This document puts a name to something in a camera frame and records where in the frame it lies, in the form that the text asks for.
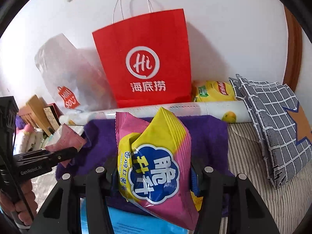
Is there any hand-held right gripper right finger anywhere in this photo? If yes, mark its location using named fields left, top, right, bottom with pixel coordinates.
left=190, top=158, right=281, bottom=234

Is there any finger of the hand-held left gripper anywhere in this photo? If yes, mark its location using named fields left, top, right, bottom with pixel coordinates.
left=18, top=149, right=59, bottom=159
left=46, top=147, right=79, bottom=162

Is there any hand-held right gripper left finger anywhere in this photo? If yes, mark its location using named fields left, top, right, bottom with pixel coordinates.
left=28, top=156, right=120, bottom=234

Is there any dusty pink snack packet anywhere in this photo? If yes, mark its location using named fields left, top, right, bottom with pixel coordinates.
left=45, top=124, right=87, bottom=168

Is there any pink yellow chips bag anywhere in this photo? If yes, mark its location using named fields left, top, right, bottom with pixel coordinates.
left=115, top=107, right=200, bottom=231

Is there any person's left hand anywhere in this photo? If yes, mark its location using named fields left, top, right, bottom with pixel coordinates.
left=0, top=179, right=34, bottom=226

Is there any white printed bag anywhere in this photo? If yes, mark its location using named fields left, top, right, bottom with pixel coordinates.
left=13, top=130, right=45, bottom=155

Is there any yellow snack packet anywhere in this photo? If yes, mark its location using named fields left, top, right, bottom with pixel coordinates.
left=191, top=191, right=203, bottom=212

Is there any wooden headboard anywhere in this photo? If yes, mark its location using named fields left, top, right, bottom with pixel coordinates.
left=18, top=95, right=53, bottom=137

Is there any purple towel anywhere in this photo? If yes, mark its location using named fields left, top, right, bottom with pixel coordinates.
left=56, top=116, right=231, bottom=216

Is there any striped mattress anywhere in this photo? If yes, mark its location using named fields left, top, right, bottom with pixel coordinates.
left=30, top=122, right=312, bottom=234

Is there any blue tissue pack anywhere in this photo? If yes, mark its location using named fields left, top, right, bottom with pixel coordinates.
left=79, top=195, right=193, bottom=234

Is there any fruit print paper roll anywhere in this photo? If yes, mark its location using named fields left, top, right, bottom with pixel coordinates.
left=59, top=101, right=253, bottom=125

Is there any translucent plastic bag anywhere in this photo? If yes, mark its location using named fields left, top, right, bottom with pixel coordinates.
left=34, top=33, right=117, bottom=114

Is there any folded plaid cloth with star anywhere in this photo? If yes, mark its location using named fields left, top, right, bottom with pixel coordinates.
left=229, top=74, right=312, bottom=190

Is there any yellow chip bag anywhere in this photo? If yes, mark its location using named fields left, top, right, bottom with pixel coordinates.
left=192, top=80, right=238, bottom=102

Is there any red paper bag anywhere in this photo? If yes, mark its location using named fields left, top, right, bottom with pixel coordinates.
left=92, top=0, right=193, bottom=108

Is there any brown wooden door frame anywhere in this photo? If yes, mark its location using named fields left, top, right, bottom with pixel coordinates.
left=283, top=5, right=304, bottom=90

